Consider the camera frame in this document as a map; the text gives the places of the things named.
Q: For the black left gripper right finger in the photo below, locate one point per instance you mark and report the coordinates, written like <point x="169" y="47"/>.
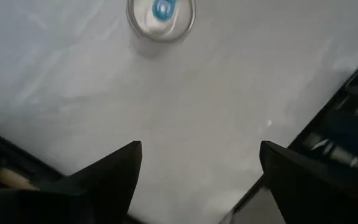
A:
<point x="306" y="193"/>

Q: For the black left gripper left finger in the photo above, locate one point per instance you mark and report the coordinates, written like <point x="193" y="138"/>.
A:
<point x="110" y="186"/>

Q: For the small blue can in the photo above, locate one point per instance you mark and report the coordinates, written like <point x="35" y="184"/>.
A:
<point x="162" y="18"/>

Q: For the white table cover sheet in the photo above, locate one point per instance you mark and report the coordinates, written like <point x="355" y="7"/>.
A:
<point x="166" y="99"/>

